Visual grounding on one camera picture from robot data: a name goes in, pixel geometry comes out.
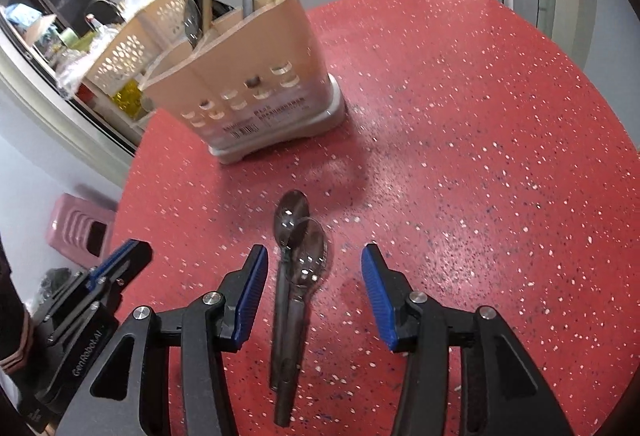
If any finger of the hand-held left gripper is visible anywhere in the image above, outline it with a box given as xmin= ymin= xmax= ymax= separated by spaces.
xmin=47 ymin=240 xmax=153 ymax=342
xmin=40 ymin=272 xmax=91 ymax=322

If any white perforated plastic basket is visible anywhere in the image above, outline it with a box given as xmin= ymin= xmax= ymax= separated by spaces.
xmin=85 ymin=0 xmax=193 ymax=127

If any beige plastic utensil holder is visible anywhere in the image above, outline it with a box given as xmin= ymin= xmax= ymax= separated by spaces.
xmin=142 ymin=0 xmax=348 ymax=164

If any metal kitchen faucet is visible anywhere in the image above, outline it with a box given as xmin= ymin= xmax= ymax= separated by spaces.
xmin=85 ymin=0 xmax=123 ymax=24

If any yellow oil bottle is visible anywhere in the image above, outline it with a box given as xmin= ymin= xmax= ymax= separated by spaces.
xmin=111 ymin=79 xmax=146 ymax=122

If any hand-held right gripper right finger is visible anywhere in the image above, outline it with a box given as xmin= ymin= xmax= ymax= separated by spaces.
xmin=361 ymin=243 xmax=573 ymax=436

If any pink plastic stool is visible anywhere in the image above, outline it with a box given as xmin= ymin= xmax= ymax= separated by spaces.
xmin=45 ymin=193 xmax=121 ymax=274

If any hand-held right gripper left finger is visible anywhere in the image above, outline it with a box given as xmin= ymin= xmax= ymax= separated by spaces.
xmin=57 ymin=243 xmax=269 ymax=436

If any cardboard box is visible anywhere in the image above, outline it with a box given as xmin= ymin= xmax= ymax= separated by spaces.
xmin=22 ymin=14 xmax=61 ymax=47

